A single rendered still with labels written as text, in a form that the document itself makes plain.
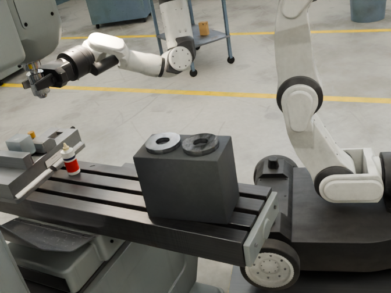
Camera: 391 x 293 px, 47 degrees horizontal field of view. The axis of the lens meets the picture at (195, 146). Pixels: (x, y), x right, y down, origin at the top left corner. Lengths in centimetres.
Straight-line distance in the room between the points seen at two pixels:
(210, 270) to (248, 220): 120
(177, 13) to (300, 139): 57
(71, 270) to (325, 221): 86
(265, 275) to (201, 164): 68
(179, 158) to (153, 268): 70
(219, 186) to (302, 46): 55
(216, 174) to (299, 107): 48
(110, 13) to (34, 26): 628
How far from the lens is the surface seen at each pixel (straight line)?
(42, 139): 153
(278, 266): 158
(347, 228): 162
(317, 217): 166
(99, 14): 752
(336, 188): 158
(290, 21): 135
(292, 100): 141
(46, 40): 123
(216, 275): 228
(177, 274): 184
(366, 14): 579
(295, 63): 142
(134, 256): 153
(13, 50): 112
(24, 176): 147
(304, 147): 154
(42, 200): 142
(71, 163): 147
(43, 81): 130
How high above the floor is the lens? 162
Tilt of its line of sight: 29 degrees down
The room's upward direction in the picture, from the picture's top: 11 degrees counter-clockwise
